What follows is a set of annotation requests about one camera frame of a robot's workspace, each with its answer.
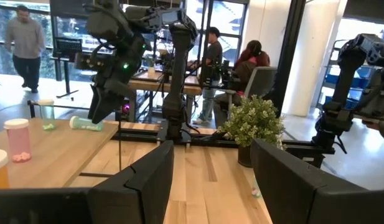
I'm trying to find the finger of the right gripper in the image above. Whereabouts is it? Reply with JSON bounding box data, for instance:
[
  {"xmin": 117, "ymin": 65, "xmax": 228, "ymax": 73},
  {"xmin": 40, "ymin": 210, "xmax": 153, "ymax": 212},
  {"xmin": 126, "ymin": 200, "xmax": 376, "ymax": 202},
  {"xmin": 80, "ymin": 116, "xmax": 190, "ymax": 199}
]
[
  {"xmin": 87, "ymin": 85, "xmax": 101, "ymax": 123},
  {"xmin": 98, "ymin": 82, "xmax": 133, "ymax": 124}
]

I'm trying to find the black pillar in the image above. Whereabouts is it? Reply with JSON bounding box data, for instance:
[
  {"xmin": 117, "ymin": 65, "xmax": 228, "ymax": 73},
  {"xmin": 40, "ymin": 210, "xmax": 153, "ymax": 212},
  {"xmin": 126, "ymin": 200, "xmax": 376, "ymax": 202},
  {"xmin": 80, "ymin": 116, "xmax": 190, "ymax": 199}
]
[{"xmin": 270, "ymin": 0, "xmax": 307, "ymax": 110}]

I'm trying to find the black table frame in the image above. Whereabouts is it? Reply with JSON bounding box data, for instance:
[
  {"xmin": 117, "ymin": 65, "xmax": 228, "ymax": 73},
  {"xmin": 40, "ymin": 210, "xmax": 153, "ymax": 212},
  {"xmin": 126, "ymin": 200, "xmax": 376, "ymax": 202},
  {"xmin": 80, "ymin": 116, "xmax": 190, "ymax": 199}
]
[{"xmin": 112, "ymin": 119, "xmax": 335, "ymax": 169}]

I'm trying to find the wooden background workbench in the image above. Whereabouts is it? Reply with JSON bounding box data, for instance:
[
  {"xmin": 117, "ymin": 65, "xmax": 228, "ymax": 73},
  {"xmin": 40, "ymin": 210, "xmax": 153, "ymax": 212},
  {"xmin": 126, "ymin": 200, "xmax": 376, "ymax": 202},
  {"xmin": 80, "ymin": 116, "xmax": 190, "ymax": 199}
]
[{"xmin": 128, "ymin": 70, "xmax": 202, "ymax": 123}]

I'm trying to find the grey office chair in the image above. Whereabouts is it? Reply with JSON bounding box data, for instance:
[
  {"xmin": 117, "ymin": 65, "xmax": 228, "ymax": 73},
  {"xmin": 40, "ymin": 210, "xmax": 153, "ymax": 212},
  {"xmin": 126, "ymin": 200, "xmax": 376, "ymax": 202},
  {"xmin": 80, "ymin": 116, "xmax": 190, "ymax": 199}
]
[{"xmin": 225, "ymin": 66, "xmax": 278, "ymax": 110}]

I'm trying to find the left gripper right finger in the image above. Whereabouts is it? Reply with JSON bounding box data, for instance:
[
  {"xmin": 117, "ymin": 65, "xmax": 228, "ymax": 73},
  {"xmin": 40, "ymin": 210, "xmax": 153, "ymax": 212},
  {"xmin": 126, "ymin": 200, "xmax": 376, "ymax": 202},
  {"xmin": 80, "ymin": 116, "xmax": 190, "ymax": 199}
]
[{"xmin": 250, "ymin": 138, "xmax": 384, "ymax": 224}]

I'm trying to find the person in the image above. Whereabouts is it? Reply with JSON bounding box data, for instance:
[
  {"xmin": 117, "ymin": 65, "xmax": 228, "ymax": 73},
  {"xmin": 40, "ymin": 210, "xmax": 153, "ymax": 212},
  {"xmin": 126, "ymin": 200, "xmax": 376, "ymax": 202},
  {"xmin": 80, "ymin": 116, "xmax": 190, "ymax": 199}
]
[
  {"xmin": 191, "ymin": 26, "xmax": 224, "ymax": 125},
  {"xmin": 213, "ymin": 39, "xmax": 272, "ymax": 125},
  {"xmin": 4, "ymin": 4, "xmax": 46, "ymax": 94}
]

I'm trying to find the black stand with panel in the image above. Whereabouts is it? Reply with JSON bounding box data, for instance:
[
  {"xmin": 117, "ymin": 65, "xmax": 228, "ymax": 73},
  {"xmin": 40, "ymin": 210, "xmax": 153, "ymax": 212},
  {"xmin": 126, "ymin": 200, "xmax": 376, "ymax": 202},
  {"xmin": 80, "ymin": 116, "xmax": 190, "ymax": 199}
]
[{"xmin": 52, "ymin": 37, "xmax": 84, "ymax": 100}]

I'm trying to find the rack with blue bins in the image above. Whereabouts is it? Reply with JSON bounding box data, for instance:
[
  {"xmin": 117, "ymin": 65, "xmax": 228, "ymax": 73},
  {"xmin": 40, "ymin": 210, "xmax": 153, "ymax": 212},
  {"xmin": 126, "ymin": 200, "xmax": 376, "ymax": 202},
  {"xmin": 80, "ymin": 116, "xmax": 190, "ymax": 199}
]
[{"xmin": 316, "ymin": 37, "xmax": 384, "ymax": 110}]

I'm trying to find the teal pill bottle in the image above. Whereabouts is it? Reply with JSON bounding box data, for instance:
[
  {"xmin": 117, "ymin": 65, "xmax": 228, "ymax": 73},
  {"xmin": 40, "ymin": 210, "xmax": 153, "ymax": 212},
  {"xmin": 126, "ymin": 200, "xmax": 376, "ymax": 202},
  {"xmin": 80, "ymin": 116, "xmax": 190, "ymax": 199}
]
[
  {"xmin": 68, "ymin": 115, "xmax": 105, "ymax": 132},
  {"xmin": 37, "ymin": 99, "xmax": 58, "ymax": 131}
]

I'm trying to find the black computer tower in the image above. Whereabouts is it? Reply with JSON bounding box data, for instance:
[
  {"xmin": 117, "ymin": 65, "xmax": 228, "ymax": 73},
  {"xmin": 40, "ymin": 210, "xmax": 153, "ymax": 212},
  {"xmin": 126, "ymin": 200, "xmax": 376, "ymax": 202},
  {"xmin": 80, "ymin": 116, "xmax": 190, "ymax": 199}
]
[{"xmin": 121, "ymin": 99, "xmax": 136, "ymax": 122}]

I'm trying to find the wooden shelf black metal frame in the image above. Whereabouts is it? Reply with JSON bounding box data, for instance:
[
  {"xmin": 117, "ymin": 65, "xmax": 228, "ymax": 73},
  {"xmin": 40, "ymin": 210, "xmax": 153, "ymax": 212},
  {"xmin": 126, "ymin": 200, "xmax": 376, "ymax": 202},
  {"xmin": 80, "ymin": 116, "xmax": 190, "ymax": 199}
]
[{"xmin": 0, "ymin": 98, "xmax": 123, "ymax": 189}]

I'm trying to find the potted green plant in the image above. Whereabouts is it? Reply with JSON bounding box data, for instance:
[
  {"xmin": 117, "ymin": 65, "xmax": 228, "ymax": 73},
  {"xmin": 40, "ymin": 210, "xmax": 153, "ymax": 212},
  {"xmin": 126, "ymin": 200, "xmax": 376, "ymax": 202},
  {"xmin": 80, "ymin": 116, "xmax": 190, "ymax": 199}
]
[{"xmin": 217, "ymin": 95, "xmax": 286, "ymax": 169}]

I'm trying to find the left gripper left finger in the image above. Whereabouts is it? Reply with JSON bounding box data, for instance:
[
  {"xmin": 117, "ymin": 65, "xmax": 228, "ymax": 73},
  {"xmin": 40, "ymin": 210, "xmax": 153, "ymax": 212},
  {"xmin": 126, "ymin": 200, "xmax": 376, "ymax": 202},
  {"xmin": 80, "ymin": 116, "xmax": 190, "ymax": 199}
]
[{"xmin": 0, "ymin": 140, "xmax": 175, "ymax": 224}]

